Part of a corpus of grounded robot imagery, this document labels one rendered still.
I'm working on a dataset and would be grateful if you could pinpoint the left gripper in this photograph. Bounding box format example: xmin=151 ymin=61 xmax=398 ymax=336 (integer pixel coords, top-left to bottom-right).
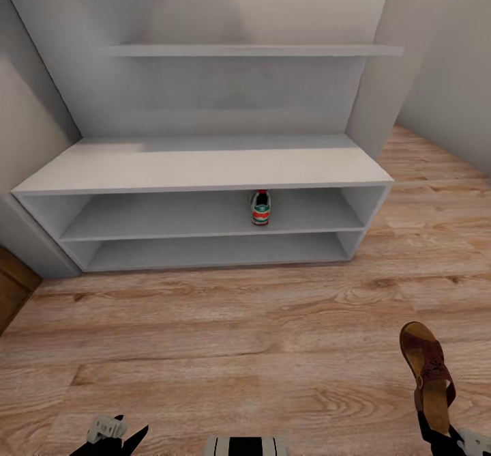
xmin=70 ymin=414 xmax=148 ymax=456

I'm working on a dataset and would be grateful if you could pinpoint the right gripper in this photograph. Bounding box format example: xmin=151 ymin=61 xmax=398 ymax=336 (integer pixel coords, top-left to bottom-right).
xmin=417 ymin=411 xmax=491 ymax=456

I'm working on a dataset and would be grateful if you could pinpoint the gym shoe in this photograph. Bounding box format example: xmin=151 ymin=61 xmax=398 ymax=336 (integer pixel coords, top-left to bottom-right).
xmin=250 ymin=189 xmax=271 ymax=225

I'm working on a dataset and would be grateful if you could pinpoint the robot trunk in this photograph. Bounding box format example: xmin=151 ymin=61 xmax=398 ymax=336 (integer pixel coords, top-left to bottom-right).
xmin=201 ymin=436 xmax=290 ymax=456

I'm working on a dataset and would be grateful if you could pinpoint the sandal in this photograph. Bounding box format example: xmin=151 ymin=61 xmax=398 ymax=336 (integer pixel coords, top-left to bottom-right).
xmin=400 ymin=322 xmax=456 ymax=435

